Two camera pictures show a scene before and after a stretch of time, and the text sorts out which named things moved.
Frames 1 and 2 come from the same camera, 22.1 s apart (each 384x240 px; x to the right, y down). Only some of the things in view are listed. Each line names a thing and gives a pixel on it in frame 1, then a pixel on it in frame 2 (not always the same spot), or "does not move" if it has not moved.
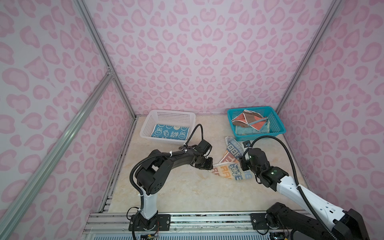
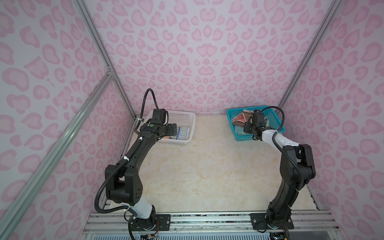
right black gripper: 242,164 -> 245,127
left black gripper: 210,167 -> 173,131
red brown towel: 250,118 does not move
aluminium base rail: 206,223 does not move
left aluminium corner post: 100,45 does not move
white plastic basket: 170,126 does not move
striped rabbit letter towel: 230,166 -> 182,134
